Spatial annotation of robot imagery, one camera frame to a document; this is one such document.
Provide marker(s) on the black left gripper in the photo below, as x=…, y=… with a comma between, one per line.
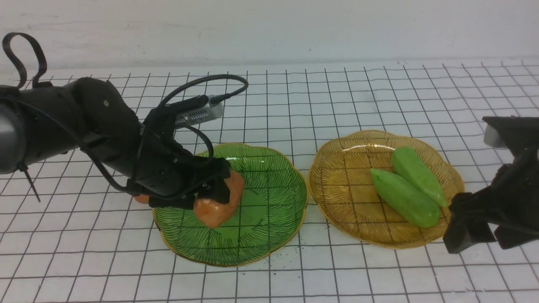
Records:
x=174, y=167

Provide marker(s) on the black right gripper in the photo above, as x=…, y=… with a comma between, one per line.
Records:
x=508, y=202

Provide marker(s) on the brown potato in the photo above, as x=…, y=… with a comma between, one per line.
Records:
x=213, y=214
x=142, y=199

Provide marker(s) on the green cucumber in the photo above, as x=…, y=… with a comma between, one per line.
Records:
x=412, y=204
x=407, y=163

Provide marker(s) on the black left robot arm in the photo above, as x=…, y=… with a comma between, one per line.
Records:
x=43, y=122

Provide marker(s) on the green glass plate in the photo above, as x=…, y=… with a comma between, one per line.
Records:
x=270, y=214

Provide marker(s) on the amber glass plate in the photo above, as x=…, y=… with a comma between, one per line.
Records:
x=340, y=183

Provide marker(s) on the white grid table mat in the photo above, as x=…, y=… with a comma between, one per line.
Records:
x=85, y=242

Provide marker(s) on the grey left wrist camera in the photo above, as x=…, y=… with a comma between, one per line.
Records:
x=194, y=111

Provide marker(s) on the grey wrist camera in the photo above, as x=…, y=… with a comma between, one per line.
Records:
x=511, y=132
x=194, y=111

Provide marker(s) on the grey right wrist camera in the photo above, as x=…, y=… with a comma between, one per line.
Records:
x=511, y=132

